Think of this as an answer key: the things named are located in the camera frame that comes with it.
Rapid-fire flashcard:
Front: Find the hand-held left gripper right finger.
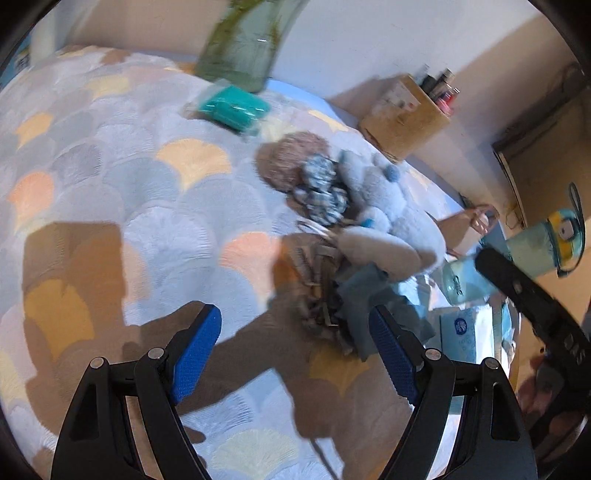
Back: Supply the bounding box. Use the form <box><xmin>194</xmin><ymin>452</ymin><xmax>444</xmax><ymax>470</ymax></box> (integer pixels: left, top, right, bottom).
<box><xmin>369</xmin><ymin>305</ymin><xmax>539</xmax><ymax>480</ymax></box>

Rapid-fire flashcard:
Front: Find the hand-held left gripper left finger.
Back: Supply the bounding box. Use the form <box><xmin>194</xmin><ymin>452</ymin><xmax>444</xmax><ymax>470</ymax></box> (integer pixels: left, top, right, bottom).
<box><xmin>51</xmin><ymin>302</ymin><xmax>222</xmax><ymax>480</ymax></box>

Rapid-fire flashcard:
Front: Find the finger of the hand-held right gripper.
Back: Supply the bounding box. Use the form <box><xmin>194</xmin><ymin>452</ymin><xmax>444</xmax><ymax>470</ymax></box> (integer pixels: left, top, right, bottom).
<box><xmin>475</xmin><ymin>249</ymin><xmax>561</xmax><ymax>324</ymax></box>

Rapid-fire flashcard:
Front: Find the person's right hand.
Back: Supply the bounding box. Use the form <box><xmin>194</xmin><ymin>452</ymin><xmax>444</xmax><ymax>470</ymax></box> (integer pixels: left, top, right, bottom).
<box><xmin>515</xmin><ymin>353</ymin><xmax>559</xmax><ymax>416</ymax></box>

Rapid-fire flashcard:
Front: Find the teal cartoon bottle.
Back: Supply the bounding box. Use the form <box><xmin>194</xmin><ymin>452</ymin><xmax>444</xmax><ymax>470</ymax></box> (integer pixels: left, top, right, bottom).
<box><xmin>505</xmin><ymin>182</ymin><xmax>587</xmax><ymax>278</ymax></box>

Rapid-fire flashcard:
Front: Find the blue cloth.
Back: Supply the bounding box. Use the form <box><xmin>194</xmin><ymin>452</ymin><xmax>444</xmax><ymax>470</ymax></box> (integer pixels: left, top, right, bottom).
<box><xmin>335</xmin><ymin>263</ymin><xmax>437</xmax><ymax>361</ymax></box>

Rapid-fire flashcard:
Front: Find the white blue tissue packet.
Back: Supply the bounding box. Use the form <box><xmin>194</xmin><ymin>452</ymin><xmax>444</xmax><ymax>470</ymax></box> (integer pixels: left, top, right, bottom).
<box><xmin>438</xmin><ymin>307</ymin><xmax>497</xmax><ymax>365</ymax></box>

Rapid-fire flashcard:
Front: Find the grey strip bundle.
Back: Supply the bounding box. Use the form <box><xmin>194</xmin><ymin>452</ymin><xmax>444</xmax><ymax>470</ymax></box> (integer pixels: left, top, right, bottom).
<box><xmin>286</xmin><ymin>219</ymin><xmax>365</xmax><ymax>342</ymax></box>

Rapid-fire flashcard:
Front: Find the large cardboard box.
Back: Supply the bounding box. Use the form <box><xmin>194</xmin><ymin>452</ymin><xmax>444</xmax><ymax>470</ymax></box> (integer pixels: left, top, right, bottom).
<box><xmin>492</xmin><ymin>65</ymin><xmax>591</xmax><ymax>232</ymax></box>

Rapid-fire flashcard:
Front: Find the grey plush toy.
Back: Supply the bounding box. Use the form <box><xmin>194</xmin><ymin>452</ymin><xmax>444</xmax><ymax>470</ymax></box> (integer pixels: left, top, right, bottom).
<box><xmin>337</xmin><ymin>150</ymin><xmax>446</xmax><ymax>282</ymax></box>

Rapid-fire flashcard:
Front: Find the blue white patterned scrunchie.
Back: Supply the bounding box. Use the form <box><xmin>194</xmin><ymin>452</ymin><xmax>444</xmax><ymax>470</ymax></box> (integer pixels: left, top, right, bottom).
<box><xmin>302</xmin><ymin>154</ymin><xmax>338</xmax><ymax>188</ymax></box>
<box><xmin>295</xmin><ymin>185</ymin><xmax>349</xmax><ymax>220</ymax></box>

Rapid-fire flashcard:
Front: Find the scallop patterned mat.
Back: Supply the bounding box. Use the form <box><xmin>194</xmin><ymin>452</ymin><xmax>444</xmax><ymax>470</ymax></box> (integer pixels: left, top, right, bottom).
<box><xmin>0</xmin><ymin>44</ymin><xmax>467</xmax><ymax>480</ymax></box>

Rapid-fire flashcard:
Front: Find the cardboard pen holder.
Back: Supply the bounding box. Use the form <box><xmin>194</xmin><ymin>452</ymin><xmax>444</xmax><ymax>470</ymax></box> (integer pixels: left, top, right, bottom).
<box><xmin>359</xmin><ymin>74</ymin><xmax>451</xmax><ymax>162</ymax></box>

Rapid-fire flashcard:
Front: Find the bundle of pens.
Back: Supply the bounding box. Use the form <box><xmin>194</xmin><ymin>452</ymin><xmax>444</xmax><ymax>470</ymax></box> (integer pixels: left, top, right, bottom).
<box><xmin>416</xmin><ymin>65</ymin><xmax>462</xmax><ymax>116</ymax></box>

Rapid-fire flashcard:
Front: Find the brown fluffy cloth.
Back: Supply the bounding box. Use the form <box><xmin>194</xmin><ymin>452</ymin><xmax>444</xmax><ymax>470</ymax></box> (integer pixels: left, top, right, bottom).
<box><xmin>256</xmin><ymin>131</ymin><xmax>333</xmax><ymax>195</ymax></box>

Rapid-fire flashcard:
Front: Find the teal wrapped packet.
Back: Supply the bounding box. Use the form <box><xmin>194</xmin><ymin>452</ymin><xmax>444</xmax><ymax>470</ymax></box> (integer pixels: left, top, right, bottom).
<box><xmin>185</xmin><ymin>80</ymin><xmax>273</xmax><ymax>137</ymax></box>

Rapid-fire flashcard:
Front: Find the green glass vase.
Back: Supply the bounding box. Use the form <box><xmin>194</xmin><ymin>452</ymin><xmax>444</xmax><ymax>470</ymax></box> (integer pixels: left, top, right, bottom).
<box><xmin>194</xmin><ymin>0</ymin><xmax>310</xmax><ymax>93</ymax></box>

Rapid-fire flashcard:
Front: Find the small tan handled basket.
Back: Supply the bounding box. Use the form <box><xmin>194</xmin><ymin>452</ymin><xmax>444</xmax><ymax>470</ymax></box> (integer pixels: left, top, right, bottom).
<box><xmin>436</xmin><ymin>203</ymin><xmax>502</xmax><ymax>257</ymax></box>

